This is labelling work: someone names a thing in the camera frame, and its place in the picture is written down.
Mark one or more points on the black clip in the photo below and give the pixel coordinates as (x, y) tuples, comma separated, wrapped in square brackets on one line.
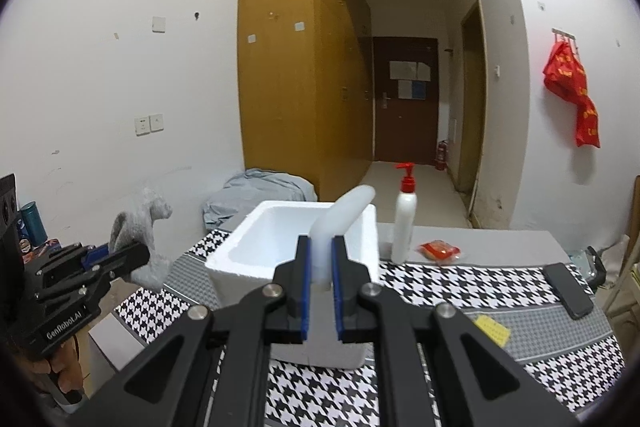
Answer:
[(596, 264)]

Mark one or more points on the grey cloth bundle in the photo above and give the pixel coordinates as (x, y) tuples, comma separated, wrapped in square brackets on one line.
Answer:
[(260, 194)]

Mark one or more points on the wooden wardrobe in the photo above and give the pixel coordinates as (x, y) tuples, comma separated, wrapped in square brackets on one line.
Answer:
[(290, 107)]

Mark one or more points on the grey sock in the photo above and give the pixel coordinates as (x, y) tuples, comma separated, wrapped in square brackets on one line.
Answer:
[(150, 212)]

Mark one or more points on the grey houndstooth table cloth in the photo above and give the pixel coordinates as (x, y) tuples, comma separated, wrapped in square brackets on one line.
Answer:
[(450, 287)]

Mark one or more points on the white foam box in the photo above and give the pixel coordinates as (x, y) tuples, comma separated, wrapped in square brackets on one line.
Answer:
[(240, 267)]

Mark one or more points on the colourful box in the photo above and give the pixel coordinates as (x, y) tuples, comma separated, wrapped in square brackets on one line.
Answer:
[(42, 251)]

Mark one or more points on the red fire extinguisher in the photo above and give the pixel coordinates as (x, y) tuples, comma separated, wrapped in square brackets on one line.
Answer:
[(440, 157)]

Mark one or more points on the red bag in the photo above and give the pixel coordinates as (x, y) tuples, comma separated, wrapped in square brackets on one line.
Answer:
[(567, 77)]

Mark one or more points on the large white paper notice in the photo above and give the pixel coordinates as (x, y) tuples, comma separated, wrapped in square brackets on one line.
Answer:
[(402, 71)]

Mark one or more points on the narrow white paper notice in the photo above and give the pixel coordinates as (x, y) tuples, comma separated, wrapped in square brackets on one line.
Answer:
[(424, 72)]

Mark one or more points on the red snack packet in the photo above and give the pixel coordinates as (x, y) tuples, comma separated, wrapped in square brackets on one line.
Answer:
[(439, 251)]

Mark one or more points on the white pump bottle red top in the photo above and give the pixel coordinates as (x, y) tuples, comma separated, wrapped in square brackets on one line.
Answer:
[(404, 222)]

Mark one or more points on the black smartphone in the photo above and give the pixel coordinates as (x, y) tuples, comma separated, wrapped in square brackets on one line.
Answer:
[(567, 289)]

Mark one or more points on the white wall socket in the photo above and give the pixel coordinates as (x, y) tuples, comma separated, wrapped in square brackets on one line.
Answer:
[(142, 125)]

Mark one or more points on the teal can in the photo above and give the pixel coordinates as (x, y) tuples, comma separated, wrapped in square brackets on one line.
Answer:
[(32, 222)]

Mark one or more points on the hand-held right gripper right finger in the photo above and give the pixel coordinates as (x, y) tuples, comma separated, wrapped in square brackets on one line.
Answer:
[(336, 302)]

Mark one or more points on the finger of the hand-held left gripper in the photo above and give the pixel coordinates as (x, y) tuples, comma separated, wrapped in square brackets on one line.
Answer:
[(97, 253), (122, 263)]

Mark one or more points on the small white paper notice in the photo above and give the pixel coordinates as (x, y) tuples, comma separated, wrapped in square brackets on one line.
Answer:
[(405, 89)]

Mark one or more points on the dark brown door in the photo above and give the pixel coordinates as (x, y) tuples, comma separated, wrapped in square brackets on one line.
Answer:
[(405, 132)]

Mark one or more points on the person's left hand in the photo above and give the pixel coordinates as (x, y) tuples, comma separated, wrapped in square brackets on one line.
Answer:
[(62, 367)]

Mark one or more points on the blue paper notice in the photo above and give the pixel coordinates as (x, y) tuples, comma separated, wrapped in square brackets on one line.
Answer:
[(419, 90)]

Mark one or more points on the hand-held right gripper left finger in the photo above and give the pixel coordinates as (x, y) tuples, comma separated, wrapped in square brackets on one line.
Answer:
[(305, 302)]

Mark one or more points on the metal wall hook rack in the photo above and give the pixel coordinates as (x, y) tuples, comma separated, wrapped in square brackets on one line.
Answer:
[(565, 32)]

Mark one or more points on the black speaker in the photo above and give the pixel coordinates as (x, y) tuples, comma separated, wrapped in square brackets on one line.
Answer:
[(7, 202)]

